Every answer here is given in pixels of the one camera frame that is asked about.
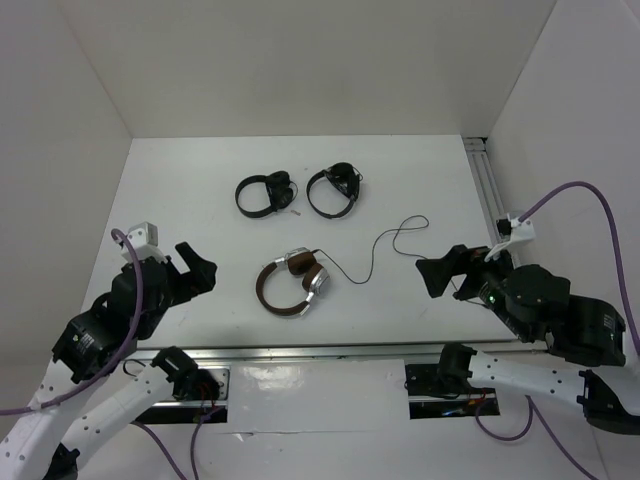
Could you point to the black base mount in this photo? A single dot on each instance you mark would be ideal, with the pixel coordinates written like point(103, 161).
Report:
point(423, 380)
point(206, 385)

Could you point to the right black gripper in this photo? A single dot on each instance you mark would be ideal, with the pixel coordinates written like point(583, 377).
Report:
point(460, 258)

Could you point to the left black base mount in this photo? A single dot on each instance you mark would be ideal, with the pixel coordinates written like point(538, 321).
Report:
point(206, 385)

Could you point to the brown silver headphones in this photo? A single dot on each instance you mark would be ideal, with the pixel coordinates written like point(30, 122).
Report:
point(290, 284)

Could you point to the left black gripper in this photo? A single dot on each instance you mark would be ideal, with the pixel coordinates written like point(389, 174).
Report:
point(201, 274)

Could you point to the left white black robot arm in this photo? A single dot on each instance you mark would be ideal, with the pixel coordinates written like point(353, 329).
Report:
point(59, 431)

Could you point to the aluminium rail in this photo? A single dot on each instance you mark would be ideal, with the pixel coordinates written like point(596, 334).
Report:
point(316, 352)
point(496, 217)

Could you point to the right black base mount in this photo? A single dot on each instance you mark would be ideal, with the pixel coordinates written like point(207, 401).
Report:
point(423, 380)

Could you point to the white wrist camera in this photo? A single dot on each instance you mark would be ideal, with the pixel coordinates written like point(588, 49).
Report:
point(512, 233)
point(143, 238)

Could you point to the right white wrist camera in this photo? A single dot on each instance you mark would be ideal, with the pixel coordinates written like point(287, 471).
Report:
point(512, 233)

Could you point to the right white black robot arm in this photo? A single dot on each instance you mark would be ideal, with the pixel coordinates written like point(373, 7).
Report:
point(537, 306)

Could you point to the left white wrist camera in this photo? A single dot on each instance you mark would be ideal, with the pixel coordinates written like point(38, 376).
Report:
point(143, 238)

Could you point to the aluminium rail front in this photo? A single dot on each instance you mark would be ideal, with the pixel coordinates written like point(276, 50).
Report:
point(316, 352)

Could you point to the aluminium rail right side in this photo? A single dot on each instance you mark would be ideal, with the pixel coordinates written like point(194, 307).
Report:
point(496, 217)

